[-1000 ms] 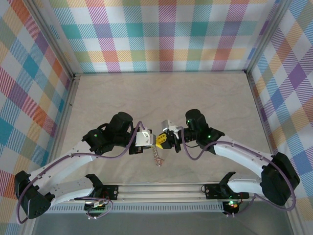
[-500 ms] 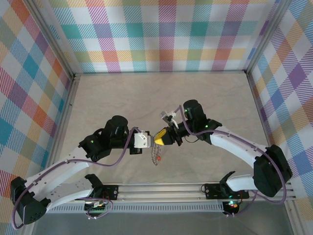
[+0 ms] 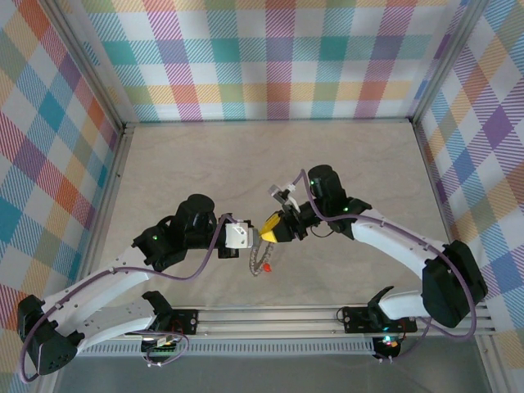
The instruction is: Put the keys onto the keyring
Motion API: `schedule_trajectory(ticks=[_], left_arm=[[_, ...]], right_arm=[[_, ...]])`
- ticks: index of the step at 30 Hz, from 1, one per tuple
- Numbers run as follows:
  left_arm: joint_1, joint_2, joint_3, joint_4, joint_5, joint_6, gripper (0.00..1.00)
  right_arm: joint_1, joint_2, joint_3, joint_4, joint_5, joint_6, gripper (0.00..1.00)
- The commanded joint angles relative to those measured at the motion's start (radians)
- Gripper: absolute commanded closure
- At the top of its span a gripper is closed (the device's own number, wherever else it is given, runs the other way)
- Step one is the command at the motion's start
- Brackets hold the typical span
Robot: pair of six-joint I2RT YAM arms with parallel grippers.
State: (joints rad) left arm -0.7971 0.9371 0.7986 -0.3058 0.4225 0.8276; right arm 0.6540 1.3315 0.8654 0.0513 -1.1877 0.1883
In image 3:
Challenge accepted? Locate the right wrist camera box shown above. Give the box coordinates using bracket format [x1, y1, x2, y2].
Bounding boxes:
[267, 183, 300, 210]

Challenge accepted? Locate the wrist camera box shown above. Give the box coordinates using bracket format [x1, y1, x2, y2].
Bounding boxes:
[224, 219, 264, 251]
[267, 183, 300, 210]

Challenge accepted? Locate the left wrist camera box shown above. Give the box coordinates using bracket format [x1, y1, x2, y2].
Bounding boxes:
[224, 219, 264, 251]

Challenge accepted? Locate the aluminium mounting rail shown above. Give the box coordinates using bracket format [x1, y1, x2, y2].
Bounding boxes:
[43, 301, 497, 341]

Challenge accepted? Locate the aluminium back rail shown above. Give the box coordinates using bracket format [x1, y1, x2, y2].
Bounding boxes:
[122, 117, 415, 127]

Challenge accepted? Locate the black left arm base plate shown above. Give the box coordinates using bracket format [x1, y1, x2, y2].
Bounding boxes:
[124, 309, 200, 337]

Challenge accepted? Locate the aluminium side rail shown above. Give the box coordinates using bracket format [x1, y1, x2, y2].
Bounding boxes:
[412, 120, 476, 304]
[72, 122, 137, 308]

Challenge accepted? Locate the grey slotted cable duct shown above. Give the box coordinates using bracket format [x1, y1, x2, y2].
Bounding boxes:
[63, 337, 378, 358]

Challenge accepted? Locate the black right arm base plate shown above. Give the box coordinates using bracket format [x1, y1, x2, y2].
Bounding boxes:
[341, 305, 419, 334]

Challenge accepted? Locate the aluminium frame post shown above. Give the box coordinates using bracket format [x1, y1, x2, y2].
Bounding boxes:
[43, 0, 129, 133]
[408, 0, 492, 124]

